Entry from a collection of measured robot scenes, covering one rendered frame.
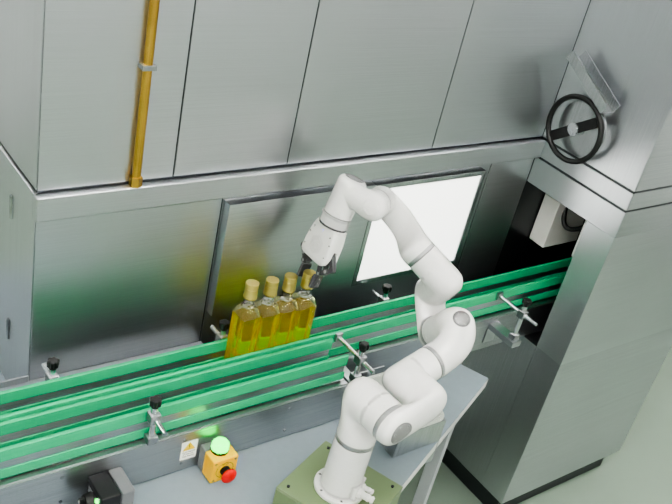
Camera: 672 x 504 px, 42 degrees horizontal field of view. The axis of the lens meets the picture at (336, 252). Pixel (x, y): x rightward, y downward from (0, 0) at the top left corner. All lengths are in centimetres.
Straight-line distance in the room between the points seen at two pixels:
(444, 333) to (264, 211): 55
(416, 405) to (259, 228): 64
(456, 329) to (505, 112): 85
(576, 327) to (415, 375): 101
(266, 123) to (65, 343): 72
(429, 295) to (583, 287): 79
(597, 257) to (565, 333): 29
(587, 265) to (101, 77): 162
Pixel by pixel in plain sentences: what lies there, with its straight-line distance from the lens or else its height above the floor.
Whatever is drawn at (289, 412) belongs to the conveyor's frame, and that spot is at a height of 84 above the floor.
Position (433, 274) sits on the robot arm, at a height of 129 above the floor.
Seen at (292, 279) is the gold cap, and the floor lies 116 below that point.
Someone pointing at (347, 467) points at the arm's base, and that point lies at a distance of 210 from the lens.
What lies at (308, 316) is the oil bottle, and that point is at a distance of 234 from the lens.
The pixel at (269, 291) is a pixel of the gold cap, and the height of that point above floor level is 114.
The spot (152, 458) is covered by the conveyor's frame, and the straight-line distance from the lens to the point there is 218.
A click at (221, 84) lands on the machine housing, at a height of 163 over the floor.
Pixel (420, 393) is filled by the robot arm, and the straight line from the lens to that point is 201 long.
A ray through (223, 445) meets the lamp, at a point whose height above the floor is 85.
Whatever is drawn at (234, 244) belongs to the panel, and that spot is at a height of 120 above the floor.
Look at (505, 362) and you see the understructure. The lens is 318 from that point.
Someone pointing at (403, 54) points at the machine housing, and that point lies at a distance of 235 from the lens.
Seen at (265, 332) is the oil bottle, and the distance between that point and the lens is 229.
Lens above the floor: 236
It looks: 30 degrees down
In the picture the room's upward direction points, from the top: 14 degrees clockwise
